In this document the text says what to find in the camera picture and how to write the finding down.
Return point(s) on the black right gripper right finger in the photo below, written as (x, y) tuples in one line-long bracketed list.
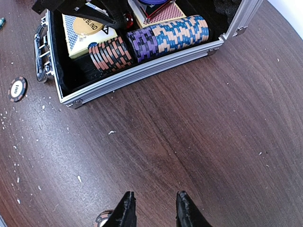
[(188, 214)]

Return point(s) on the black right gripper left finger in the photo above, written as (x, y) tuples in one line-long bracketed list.
[(124, 214)]

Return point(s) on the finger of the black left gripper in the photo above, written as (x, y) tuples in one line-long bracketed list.
[(115, 12), (79, 8)]

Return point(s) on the red die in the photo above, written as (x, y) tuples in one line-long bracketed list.
[(129, 20)]

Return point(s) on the red white chip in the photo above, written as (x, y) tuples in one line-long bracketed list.
[(102, 218)]

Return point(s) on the purple small blind button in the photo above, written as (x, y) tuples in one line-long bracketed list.
[(153, 2)]

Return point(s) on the triangular dealer button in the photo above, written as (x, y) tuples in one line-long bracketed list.
[(151, 10)]

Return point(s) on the red card deck box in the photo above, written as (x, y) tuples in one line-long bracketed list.
[(170, 12)]

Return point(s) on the aluminium poker case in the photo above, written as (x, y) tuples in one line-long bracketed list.
[(78, 81)]

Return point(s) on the green chip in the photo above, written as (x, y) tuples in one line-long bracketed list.
[(2, 22)]

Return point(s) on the yellow big blind button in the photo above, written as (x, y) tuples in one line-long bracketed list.
[(83, 26)]

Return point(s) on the blue card deck box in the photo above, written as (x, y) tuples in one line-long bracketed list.
[(77, 45)]

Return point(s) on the purple chip stack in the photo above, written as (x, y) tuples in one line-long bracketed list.
[(165, 37)]

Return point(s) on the orange black chips right row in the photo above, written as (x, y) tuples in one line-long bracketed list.
[(110, 56)]

